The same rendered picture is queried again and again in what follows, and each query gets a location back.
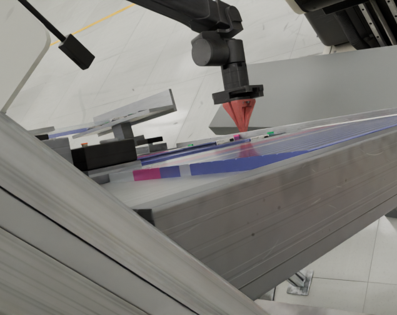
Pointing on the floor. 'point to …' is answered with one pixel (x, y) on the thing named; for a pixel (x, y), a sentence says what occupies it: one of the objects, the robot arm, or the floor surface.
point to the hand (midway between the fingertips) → (243, 129)
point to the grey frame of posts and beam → (73, 208)
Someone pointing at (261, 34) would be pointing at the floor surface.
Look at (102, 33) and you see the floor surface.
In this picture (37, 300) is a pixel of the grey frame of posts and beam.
